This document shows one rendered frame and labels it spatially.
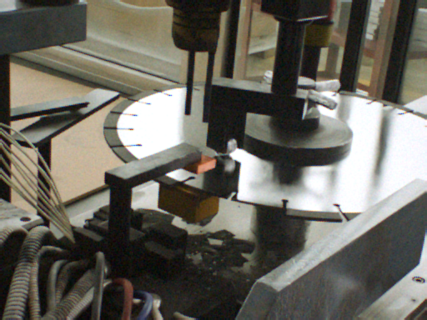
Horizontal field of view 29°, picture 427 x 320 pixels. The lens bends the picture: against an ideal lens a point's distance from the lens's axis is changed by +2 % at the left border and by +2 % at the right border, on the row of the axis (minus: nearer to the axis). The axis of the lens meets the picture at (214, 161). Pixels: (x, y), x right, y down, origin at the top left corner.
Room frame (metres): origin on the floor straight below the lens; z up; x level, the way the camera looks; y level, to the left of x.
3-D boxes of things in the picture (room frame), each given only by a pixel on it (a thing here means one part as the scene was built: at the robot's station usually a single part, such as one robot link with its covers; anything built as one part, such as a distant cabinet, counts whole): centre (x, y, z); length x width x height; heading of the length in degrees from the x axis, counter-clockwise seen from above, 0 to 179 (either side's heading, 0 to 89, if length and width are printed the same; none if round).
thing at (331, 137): (0.72, -0.07, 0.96); 0.11 x 0.11 x 0.03
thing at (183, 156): (0.56, 0.04, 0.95); 0.10 x 0.03 x 0.07; 145
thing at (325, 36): (1.03, -0.11, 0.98); 0.05 x 0.04 x 0.03; 55
